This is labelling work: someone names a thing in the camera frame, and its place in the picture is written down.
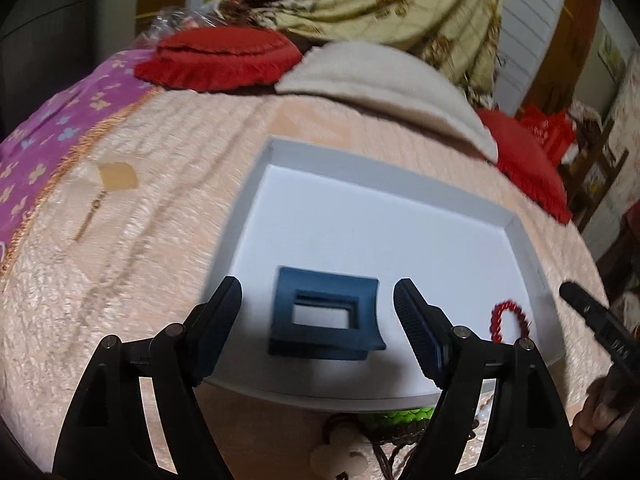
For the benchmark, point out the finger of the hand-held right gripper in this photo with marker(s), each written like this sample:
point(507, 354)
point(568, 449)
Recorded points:
point(580, 302)

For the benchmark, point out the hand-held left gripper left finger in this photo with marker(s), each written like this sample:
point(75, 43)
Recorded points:
point(223, 312)

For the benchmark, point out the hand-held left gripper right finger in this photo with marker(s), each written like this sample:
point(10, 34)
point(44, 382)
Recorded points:
point(419, 335)

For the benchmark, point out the blue hair claw clip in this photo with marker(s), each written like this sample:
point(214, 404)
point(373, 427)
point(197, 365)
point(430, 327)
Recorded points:
point(287, 310)

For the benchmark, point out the white cardboard tray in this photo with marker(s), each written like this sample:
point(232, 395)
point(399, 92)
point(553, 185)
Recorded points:
point(375, 220)

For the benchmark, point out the person's right hand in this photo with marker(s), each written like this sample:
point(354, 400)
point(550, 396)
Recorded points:
point(597, 410)

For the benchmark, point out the pink textured bedspread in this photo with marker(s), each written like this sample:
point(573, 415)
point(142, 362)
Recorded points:
point(175, 240)

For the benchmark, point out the white clover charm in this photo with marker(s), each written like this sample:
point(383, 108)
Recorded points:
point(340, 452)

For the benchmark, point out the wooden chair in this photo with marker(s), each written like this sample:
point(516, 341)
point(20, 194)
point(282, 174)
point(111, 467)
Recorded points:
point(600, 160)

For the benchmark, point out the red fringed pillow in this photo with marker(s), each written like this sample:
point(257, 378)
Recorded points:
point(215, 55)
point(520, 160)

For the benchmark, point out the gold dangling earring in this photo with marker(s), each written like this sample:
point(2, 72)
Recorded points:
point(89, 220)

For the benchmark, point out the tan earring card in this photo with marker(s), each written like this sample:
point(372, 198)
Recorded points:
point(117, 176)

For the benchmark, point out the red shopping bag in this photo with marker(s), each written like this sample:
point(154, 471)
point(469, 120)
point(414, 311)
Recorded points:
point(547, 130)

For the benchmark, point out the purple flowered blanket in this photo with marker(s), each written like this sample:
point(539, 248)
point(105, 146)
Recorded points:
point(50, 130)

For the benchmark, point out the white cushion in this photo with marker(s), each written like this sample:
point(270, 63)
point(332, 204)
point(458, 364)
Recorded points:
point(390, 80)

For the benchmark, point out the clear plastic bag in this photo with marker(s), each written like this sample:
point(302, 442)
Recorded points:
point(170, 20)

